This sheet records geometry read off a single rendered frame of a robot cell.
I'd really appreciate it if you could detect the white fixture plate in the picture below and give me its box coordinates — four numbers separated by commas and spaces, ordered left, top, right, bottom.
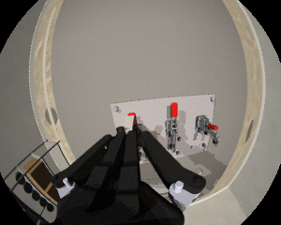
111, 94, 214, 158

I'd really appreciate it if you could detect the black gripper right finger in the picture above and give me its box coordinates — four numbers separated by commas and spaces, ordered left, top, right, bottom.
115, 115, 206, 221

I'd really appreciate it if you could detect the red-handled toggle clamp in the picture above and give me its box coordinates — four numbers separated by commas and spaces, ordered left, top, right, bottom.
166, 102, 179, 153

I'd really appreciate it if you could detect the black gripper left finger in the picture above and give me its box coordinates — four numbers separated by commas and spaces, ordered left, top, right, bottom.
51, 115, 130, 214

